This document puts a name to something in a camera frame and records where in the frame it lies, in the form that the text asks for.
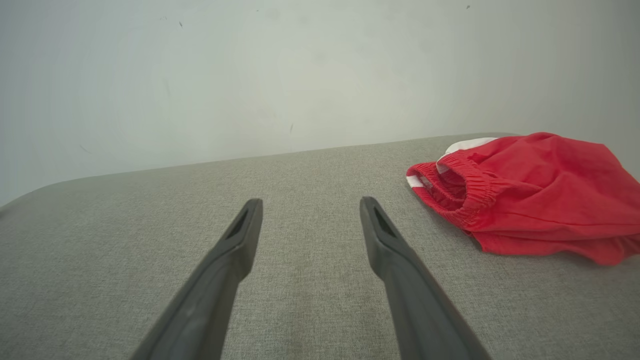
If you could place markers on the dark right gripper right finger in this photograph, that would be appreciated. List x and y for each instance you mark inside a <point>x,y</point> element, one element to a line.
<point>415,295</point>

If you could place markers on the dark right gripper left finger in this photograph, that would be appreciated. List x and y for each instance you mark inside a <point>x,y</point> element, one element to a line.
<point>210,290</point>

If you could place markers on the red white-striped shorts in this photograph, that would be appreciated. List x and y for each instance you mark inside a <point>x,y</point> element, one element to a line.
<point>545,195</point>

